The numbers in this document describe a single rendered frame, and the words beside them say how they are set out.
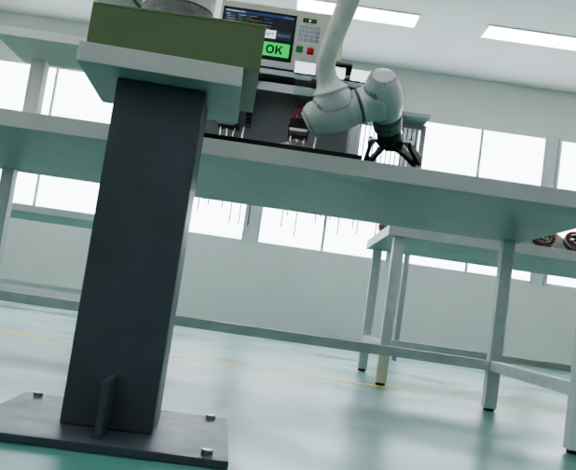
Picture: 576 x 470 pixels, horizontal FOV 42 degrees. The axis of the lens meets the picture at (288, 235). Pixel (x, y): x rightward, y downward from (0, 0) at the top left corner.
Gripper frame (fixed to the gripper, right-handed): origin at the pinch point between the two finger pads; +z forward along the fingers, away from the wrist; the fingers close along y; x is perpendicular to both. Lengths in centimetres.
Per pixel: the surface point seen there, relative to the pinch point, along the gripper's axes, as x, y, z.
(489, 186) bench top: -11.7, 31.3, -11.3
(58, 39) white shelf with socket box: 35, -135, -21
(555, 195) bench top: -9, 50, -6
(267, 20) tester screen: 42, -51, -26
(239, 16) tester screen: 40, -60, -29
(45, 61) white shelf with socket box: 44, -156, -1
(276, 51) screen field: 34, -46, -20
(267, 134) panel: 16, -50, 4
